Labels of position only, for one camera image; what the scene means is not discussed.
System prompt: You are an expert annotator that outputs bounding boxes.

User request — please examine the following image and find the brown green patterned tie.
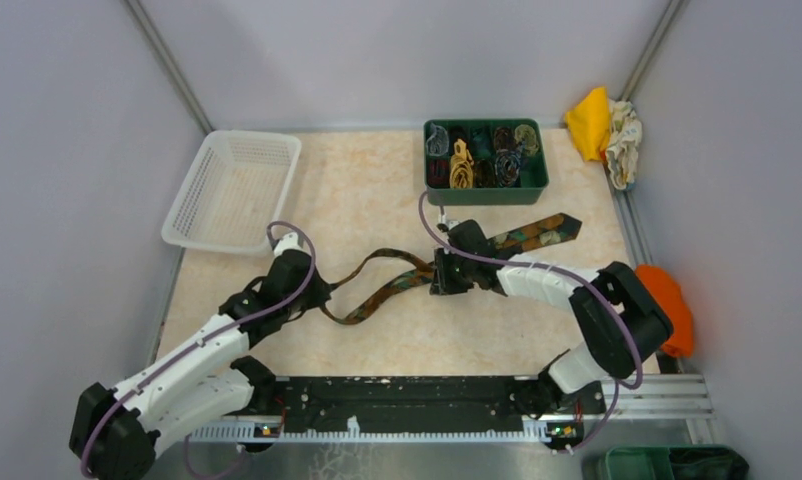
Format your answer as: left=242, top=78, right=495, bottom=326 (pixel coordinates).
left=319, top=213, right=582, bottom=325

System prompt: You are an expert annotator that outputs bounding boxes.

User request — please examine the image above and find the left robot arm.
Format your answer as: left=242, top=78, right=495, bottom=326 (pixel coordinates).
left=69, top=248, right=330, bottom=479

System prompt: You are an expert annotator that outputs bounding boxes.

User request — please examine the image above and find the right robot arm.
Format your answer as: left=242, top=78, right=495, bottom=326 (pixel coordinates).
left=432, top=214, right=674, bottom=415

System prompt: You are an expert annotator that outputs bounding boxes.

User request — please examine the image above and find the yellow rolled tie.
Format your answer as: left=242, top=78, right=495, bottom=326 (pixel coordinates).
left=449, top=139, right=474, bottom=189

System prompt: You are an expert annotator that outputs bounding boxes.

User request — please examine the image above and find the red dark rolled tie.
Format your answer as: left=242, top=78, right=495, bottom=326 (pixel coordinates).
left=426, top=158, right=450, bottom=189

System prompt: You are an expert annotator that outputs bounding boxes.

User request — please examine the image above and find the white plastic basket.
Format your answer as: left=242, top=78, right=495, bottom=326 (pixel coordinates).
left=161, top=130, right=302, bottom=256

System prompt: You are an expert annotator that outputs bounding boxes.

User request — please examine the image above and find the green compartment tray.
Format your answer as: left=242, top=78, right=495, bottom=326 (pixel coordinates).
left=422, top=118, right=550, bottom=206

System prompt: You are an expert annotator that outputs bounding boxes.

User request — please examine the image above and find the blue patterned rolled tie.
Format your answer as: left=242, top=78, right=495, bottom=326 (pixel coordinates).
left=494, top=150, right=522, bottom=188

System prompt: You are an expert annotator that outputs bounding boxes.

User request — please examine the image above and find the grey rolled tie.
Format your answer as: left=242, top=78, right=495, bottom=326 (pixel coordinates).
left=424, top=122, right=449, bottom=157

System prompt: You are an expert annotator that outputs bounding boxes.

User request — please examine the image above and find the olive rolled tie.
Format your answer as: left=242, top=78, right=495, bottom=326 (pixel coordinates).
left=513, top=123, right=541, bottom=157

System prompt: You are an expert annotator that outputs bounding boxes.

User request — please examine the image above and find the yellow cloth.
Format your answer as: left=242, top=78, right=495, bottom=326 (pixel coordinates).
left=564, top=86, right=611, bottom=163

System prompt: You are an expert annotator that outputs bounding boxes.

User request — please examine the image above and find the cream patterned cloth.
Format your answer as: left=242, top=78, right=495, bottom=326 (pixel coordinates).
left=605, top=99, right=643, bottom=191

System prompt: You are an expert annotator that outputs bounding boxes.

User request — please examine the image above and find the orange cloth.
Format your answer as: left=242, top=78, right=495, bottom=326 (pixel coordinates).
left=635, top=264, right=695, bottom=358

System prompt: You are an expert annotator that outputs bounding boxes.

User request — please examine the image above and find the green bin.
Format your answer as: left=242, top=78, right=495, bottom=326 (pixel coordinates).
left=592, top=445, right=750, bottom=479

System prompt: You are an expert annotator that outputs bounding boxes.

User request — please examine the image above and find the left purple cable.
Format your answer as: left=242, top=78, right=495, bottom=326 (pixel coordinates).
left=79, top=221, right=317, bottom=480

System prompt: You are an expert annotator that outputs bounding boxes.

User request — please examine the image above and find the purple cable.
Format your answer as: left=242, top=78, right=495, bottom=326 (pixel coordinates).
left=79, top=221, right=317, bottom=480
left=418, top=190, right=645, bottom=455

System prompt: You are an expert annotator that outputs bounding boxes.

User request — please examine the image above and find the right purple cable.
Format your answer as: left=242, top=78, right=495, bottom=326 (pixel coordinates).
left=418, top=190, right=645, bottom=455

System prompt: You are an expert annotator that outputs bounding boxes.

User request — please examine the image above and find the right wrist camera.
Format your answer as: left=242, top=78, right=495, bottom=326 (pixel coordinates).
left=437, top=215, right=459, bottom=234

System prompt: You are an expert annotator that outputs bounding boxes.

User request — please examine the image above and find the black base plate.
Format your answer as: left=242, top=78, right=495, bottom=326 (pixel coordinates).
left=238, top=376, right=607, bottom=434

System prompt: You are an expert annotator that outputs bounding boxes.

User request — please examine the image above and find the aluminium frame rail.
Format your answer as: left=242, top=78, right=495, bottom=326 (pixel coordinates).
left=176, top=374, right=714, bottom=445

